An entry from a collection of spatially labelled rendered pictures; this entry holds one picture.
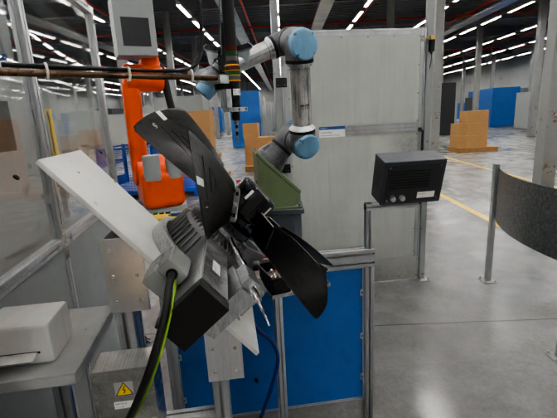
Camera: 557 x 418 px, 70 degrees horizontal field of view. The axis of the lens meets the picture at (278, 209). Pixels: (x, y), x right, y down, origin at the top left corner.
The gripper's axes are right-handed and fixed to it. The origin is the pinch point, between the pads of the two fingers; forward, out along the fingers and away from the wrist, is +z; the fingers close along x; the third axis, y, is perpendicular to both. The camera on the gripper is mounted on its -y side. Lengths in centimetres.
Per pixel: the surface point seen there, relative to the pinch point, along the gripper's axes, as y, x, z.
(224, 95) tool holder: 16.4, 2.5, 18.2
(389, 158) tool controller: 42, -60, -17
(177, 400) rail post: 141, 33, -19
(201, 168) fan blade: 32, 8, 52
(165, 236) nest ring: 51, 20, 34
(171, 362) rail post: 122, 33, -19
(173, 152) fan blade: 30.3, 16.9, 25.5
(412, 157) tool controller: 42, -70, -17
